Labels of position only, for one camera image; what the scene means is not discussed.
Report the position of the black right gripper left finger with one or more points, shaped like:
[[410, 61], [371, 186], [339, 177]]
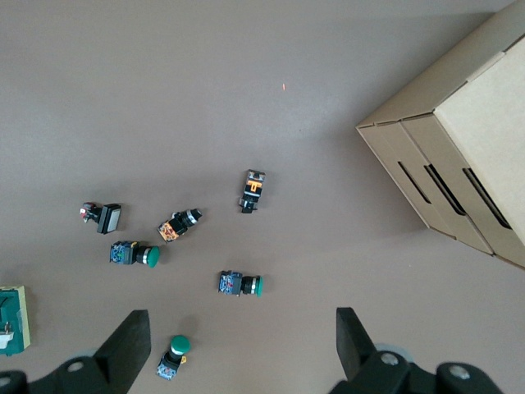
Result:
[[106, 365]]

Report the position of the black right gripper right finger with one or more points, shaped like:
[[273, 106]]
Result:
[[369, 365]]

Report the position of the green terminal block module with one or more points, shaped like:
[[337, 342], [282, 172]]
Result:
[[12, 312]]

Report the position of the green mushroom button blue base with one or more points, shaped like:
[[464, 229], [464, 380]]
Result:
[[129, 253], [174, 357], [234, 283]]

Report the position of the white square push button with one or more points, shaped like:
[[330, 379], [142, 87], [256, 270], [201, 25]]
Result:
[[110, 218]]

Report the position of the brown stepped cardboard box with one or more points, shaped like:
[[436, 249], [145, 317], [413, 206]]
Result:
[[484, 123]]

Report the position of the black selector switch orange base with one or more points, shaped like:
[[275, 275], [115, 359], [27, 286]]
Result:
[[253, 189], [176, 226]]

